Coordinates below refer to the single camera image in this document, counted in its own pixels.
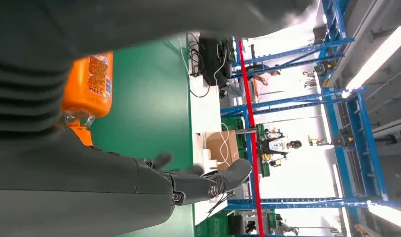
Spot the white table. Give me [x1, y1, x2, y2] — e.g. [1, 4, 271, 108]
[177, 31, 228, 226]

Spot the brown cardboard box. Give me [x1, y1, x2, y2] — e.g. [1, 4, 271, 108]
[206, 130, 241, 171]

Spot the humanoid robot on gantry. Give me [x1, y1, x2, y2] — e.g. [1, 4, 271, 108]
[256, 128, 303, 168]

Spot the black yellow hoist winch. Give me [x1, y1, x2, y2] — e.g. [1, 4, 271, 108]
[313, 60, 337, 88]
[331, 129, 355, 148]

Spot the green plastic crate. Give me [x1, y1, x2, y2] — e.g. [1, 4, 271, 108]
[221, 117, 246, 132]
[194, 211, 236, 237]

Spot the red pole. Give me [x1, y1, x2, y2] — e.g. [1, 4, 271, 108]
[237, 39, 265, 237]

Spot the person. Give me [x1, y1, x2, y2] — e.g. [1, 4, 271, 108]
[226, 64, 283, 99]

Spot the black carry bag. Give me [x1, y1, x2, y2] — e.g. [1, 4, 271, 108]
[198, 35, 233, 87]

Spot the ceiling light strip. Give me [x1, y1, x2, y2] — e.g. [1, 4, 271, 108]
[344, 25, 401, 94]
[366, 200, 401, 231]

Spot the black coiled cable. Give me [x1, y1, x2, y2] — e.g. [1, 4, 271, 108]
[187, 32, 211, 99]

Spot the short white cable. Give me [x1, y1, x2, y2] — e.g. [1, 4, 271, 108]
[213, 44, 228, 86]

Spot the long white charging cable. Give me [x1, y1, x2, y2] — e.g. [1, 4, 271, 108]
[219, 122, 233, 166]

